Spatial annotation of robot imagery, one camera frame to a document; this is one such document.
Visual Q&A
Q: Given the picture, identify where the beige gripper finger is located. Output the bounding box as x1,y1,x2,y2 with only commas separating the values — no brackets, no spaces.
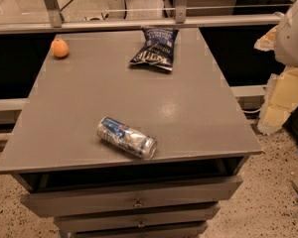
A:
254,26,277,52

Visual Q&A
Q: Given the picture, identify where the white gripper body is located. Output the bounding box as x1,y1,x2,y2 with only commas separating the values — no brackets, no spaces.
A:
257,66,298,135

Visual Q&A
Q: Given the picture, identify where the blue chip bag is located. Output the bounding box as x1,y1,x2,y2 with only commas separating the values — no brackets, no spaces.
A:
130,27,179,71

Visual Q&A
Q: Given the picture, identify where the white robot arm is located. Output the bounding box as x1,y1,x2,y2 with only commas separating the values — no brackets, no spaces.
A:
254,0,298,135

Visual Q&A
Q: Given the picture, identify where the silver blue redbull can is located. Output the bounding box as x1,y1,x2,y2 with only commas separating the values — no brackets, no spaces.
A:
96,117,157,160

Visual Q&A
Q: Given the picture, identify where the grey metal railing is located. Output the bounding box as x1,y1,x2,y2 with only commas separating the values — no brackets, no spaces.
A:
0,0,281,35

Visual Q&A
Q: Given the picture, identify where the grey top drawer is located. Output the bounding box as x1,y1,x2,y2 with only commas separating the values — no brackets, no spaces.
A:
21,176,242,217

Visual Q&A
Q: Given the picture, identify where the grey drawer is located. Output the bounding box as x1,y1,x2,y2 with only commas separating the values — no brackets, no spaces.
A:
21,176,242,217
71,221,208,238
54,202,220,232

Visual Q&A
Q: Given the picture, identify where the grey bottom drawer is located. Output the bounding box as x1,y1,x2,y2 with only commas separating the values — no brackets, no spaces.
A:
71,221,208,238

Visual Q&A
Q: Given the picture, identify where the orange fruit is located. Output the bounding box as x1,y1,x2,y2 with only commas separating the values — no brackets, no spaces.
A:
51,39,69,59

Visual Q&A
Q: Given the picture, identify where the grey middle drawer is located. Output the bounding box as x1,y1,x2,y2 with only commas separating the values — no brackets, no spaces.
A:
54,202,220,232

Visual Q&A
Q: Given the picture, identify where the white cable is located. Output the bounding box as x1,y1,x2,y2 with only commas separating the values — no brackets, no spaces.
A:
242,107,263,115

